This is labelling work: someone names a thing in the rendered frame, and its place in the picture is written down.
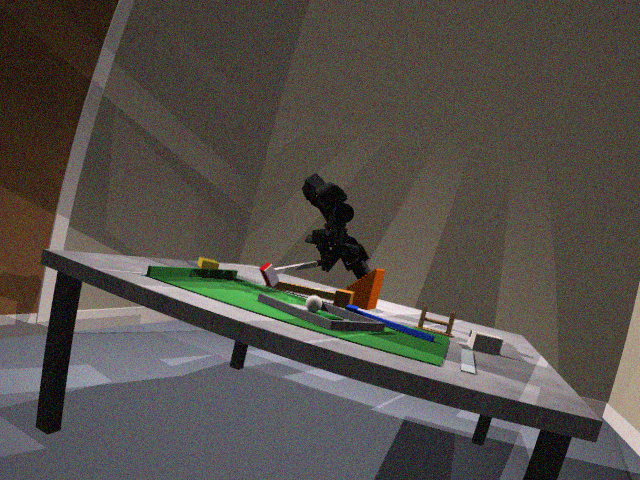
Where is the green flat mat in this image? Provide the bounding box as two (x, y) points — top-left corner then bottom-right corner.
(144, 275), (449, 367)

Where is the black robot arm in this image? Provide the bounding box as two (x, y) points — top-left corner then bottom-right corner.
(302, 173), (372, 280)

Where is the yellow box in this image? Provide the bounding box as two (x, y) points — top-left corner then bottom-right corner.
(197, 257), (219, 269)

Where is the blue flat bar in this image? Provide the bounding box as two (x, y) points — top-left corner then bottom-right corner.
(346, 304), (435, 342)

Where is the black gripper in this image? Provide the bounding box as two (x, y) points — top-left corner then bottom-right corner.
(305, 221), (360, 272)

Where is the white golf ball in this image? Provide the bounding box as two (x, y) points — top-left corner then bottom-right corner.
(306, 296), (322, 311)

